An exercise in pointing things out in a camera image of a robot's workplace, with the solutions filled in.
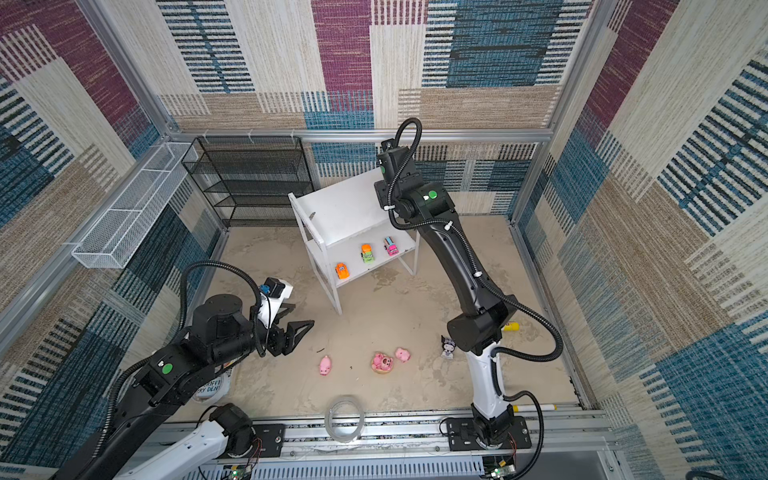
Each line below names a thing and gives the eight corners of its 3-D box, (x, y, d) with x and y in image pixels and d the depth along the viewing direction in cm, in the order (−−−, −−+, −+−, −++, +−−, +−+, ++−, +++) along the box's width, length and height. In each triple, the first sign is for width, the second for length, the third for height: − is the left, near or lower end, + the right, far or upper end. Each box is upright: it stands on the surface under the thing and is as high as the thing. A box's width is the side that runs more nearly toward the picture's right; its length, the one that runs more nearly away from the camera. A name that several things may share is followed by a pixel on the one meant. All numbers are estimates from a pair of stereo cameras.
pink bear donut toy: (369, 369, 86) (368, 366, 84) (375, 354, 88) (374, 350, 86) (388, 376, 84) (388, 373, 82) (393, 360, 87) (393, 357, 85)
